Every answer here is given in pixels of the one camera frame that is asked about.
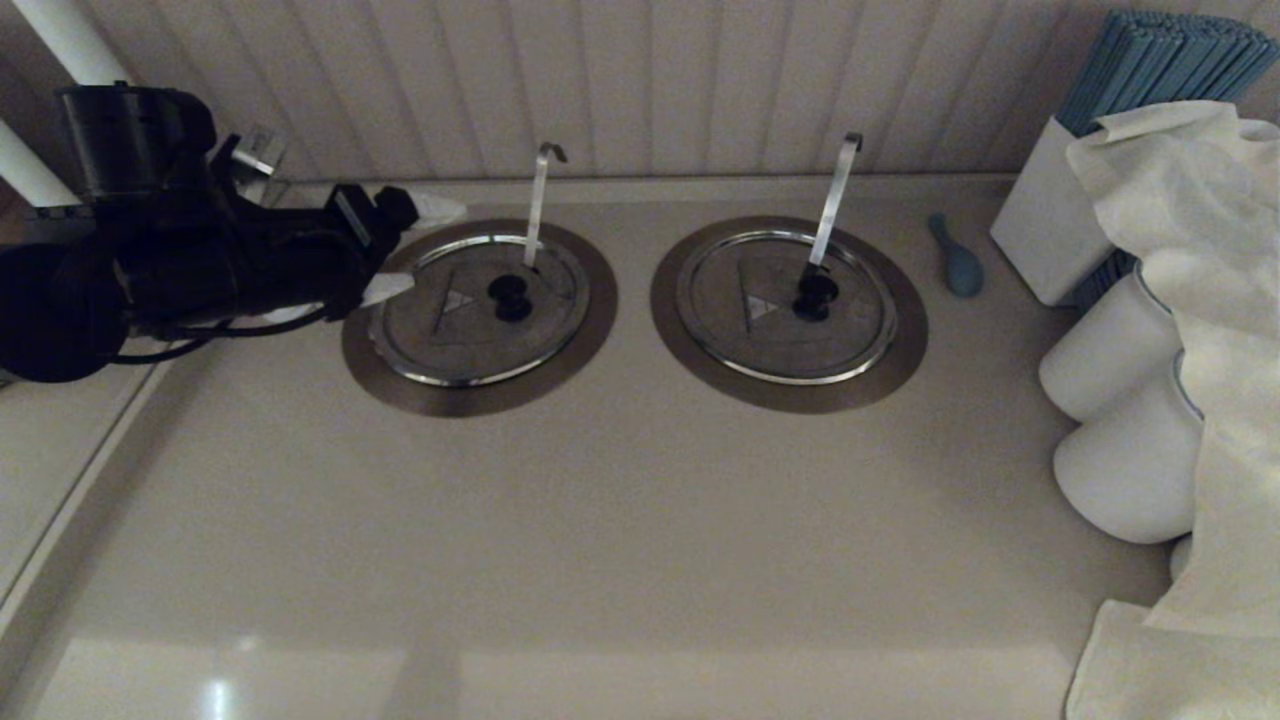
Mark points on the bronze round well collar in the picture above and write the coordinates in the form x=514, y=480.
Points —
x=790, y=400
x=480, y=402

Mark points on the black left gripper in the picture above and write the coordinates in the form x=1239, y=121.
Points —
x=290, y=260

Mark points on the small blue spoon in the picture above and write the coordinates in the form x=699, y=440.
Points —
x=965, y=272

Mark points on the blue straws bundle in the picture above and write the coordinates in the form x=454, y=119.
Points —
x=1160, y=60

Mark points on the hinged steel lid black knob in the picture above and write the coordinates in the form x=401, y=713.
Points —
x=760, y=350
x=470, y=350

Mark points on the white rectangular holder box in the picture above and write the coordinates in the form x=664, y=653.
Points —
x=1040, y=220

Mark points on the white jar with blue rim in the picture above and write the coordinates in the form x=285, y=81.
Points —
x=1130, y=470
x=1100, y=360

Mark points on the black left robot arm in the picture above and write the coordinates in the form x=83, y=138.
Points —
x=100, y=290

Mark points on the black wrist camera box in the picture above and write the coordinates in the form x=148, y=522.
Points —
x=360, y=215

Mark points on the white cotton cloth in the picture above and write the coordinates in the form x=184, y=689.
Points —
x=1180, y=680
x=1235, y=300

